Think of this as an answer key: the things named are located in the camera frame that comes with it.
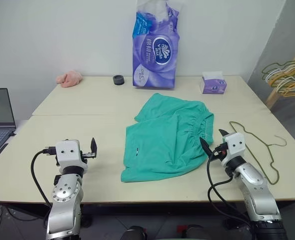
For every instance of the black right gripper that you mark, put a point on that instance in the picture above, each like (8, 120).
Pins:
(221, 150)

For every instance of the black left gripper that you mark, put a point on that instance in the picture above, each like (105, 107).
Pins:
(88, 154)

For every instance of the green shorts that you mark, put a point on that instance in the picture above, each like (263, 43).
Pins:
(160, 142)

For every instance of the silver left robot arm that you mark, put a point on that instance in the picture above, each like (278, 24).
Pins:
(65, 195)

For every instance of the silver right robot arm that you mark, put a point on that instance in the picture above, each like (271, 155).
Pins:
(256, 190)

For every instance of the small purple tissue box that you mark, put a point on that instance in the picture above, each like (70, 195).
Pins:
(213, 86)

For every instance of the black round cap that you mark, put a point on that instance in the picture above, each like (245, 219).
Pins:
(118, 80)

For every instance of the pink cloth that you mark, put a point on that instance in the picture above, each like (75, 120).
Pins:
(70, 78)

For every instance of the wooden clothes rack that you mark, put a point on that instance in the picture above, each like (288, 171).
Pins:
(275, 96)

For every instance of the dark rounded shape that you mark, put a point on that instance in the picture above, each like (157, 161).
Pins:
(136, 233)

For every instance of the purple tissue multipack bag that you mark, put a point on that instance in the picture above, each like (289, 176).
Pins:
(155, 57)

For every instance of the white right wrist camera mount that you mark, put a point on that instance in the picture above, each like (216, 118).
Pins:
(235, 146)

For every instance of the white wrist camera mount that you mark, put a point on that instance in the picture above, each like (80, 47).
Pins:
(235, 146)
(68, 151)

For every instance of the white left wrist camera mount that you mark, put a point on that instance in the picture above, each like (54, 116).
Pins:
(68, 151)

